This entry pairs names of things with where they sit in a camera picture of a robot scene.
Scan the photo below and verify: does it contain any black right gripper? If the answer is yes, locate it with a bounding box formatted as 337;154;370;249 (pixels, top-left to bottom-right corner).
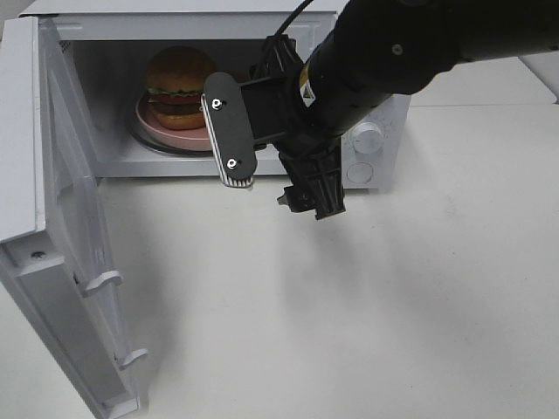
238;34;345;220

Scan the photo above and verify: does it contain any white timer knob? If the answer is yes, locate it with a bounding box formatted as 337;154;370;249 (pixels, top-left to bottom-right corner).
351;122;384;155

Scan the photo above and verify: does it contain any round white door button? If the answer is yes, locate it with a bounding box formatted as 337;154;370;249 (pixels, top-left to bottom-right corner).
346;162;374;184

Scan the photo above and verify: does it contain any pink round plate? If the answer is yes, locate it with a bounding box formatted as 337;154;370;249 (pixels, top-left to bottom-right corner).
135;96;211;152

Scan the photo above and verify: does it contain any burger with lettuce and tomato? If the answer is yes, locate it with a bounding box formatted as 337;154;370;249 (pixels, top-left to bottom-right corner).
145;46;217;131

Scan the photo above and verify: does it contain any white microwave door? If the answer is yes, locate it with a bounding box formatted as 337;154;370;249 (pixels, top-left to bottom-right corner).
1;16;147;418

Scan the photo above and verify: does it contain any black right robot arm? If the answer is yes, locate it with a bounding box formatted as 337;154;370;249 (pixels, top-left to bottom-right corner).
237;1;558;219

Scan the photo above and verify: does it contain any glass microwave turntable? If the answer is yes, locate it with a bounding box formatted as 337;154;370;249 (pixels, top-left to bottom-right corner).
126;110;212;157

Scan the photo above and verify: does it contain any white microwave oven body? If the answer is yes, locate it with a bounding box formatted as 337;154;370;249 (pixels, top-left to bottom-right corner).
18;1;411;190

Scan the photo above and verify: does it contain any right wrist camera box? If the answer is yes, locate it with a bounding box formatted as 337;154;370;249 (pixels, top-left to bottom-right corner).
202;72;258;189

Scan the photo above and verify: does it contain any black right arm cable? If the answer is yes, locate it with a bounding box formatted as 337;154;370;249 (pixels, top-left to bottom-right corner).
261;0;315;66

